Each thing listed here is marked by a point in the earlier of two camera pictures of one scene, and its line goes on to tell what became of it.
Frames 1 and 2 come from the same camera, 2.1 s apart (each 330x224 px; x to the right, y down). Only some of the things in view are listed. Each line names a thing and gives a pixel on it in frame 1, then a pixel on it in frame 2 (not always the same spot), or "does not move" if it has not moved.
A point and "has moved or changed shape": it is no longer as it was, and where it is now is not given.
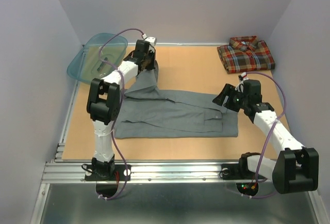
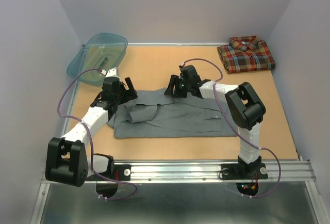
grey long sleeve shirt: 146,112 has moved or changed shape
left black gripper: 152,65 to 132,93
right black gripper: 229,90 to 173,81
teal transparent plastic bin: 100,55 does not move
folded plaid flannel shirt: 245,53 does not move
